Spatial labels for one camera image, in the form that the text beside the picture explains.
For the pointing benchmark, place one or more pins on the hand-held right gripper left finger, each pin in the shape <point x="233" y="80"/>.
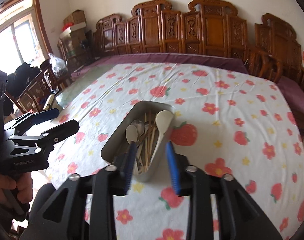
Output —
<point x="129" y="165"/>

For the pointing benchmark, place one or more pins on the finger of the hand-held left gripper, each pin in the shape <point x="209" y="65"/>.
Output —
<point x="47" y="113"/>
<point x="64" y="127"/>

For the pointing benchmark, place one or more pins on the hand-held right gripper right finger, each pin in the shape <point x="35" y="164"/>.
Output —
<point x="172" y="167"/>

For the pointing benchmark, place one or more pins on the light bamboo chopstick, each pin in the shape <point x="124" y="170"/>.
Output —
<point x="149" y="140"/>
<point x="143" y="155"/>

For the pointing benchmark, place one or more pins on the rectangular metal tin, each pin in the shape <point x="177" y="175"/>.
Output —
<point x="143" y="176"/>

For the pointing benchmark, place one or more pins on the white spoon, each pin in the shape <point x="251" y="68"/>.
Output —
<point x="164" y="120"/>
<point x="131" y="132"/>

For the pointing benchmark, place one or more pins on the metal spoon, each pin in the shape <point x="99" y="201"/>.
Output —
<point x="137" y="123"/>
<point x="142" y="130"/>

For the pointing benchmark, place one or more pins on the person's left hand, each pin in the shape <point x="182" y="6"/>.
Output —
<point x="7" y="186"/>

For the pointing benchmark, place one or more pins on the wooden dining chair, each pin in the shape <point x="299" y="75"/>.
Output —
<point x="45" y="80"/>

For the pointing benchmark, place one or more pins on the black clothing pile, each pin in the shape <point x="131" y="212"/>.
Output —
<point x="24" y="72"/>

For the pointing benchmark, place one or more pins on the clear plastic bag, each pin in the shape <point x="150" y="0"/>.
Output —
<point x="57" y="65"/>

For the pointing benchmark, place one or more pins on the floral strawberry tablecloth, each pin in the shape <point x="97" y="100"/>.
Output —
<point x="229" y="135"/>

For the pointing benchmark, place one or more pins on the black standing fan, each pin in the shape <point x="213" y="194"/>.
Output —
<point x="85" y="45"/>

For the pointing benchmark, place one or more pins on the wood framed glass door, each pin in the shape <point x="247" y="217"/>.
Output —
<point x="22" y="37"/>

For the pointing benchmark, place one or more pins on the large brown cardboard box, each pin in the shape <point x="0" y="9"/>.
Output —
<point x="77" y="38"/>

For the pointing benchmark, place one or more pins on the white flat box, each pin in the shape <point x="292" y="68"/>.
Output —
<point x="77" y="27"/>

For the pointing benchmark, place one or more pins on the long purple sofa cushion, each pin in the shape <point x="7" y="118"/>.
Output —
<point x="179" y="57"/>

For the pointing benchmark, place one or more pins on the carved wooden sofa bench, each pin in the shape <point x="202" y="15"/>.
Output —
<point x="211" y="30"/>

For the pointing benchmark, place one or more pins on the purple armchair cushion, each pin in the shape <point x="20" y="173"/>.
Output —
<point x="296" y="92"/>

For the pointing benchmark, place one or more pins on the carved wooden armchair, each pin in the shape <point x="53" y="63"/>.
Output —
<point x="279" y="37"/>

